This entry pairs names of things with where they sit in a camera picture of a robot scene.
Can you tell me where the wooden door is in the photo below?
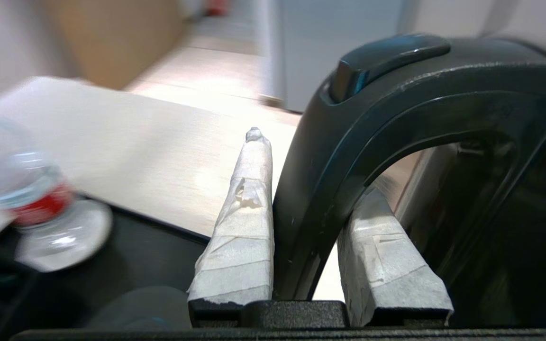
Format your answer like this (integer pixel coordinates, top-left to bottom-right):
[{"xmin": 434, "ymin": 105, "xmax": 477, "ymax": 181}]
[{"xmin": 41, "ymin": 0, "xmax": 184, "ymax": 90}]

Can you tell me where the silver refrigerator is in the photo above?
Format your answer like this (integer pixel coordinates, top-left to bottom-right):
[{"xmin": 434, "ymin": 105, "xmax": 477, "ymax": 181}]
[{"xmin": 259, "ymin": 0, "xmax": 406, "ymax": 113}]

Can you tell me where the red-capped water bottle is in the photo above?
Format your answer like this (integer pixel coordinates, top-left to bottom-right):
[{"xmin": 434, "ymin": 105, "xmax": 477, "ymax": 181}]
[{"xmin": 0, "ymin": 92, "xmax": 77, "ymax": 229}]

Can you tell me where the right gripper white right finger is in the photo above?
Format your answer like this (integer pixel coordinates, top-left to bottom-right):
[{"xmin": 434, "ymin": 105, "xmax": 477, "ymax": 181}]
[{"xmin": 337, "ymin": 187, "xmax": 454, "ymax": 327}]

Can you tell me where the black serving tray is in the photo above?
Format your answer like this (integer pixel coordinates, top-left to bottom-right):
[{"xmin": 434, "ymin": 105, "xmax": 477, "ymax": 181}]
[{"xmin": 0, "ymin": 192, "xmax": 274, "ymax": 332}]

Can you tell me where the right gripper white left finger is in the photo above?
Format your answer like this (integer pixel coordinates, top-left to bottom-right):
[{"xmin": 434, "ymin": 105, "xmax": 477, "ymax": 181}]
[{"xmin": 188, "ymin": 127, "xmax": 274, "ymax": 306}]

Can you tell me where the black electric kettle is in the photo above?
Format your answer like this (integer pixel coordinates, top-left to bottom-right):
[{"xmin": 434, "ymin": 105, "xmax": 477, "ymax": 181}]
[{"xmin": 273, "ymin": 33, "xmax": 546, "ymax": 328}]

